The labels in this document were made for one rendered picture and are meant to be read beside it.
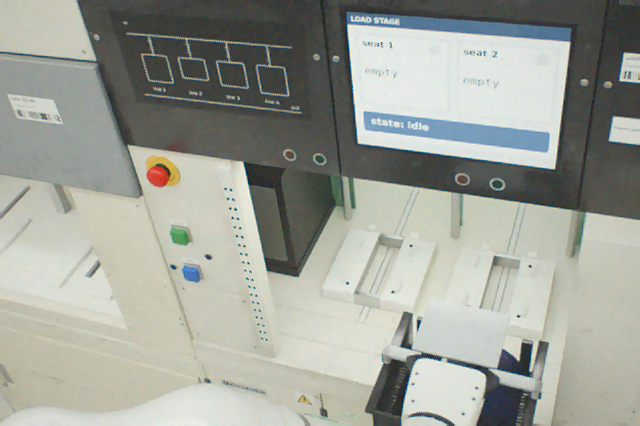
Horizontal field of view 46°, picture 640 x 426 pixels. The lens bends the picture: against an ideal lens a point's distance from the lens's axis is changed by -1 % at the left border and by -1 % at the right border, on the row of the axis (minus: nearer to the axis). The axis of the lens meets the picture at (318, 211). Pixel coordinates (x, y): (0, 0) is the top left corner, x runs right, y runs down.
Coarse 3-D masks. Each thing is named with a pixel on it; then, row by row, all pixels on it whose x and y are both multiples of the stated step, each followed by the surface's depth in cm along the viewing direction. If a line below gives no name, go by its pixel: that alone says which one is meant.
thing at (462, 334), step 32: (416, 320) 124; (448, 320) 110; (480, 320) 109; (384, 352) 116; (416, 352) 116; (448, 352) 105; (480, 352) 105; (544, 352) 116; (384, 384) 114; (512, 384) 109; (384, 416) 110
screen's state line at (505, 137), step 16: (368, 112) 107; (368, 128) 109; (384, 128) 108; (400, 128) 107; (416, 128) 106; (432, 128) 105; (448, 128) 104; (464, 128) 103; (480, 128) 102; (496, 128) 101; (512, 128) 100; (480, 144) 104; (496, 144) 103; (512, 144) 102; (528, 144) 101; (544, 144) 100
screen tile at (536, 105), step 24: (480, 48) 94; (504, 48) 93; (528, 48) 92; (480, 72) 97; (504, 72) 95; (528, 72) 94; (552, 72) 93; (480, 96) 99; (504, 96) 98; (528, 96) 96; (552, 96) 95; (528, 120) 99
